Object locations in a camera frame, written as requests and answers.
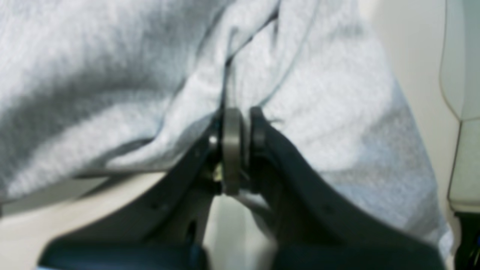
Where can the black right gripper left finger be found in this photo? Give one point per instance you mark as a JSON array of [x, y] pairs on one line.
[[164, 228]]

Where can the grey t-shirt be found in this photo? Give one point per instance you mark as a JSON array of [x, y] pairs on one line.
[[129, 84]]

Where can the green glass partition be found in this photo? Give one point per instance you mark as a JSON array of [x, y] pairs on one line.
[[460, 80]]

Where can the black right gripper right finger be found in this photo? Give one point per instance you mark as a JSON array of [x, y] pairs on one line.
[[315, 227]]

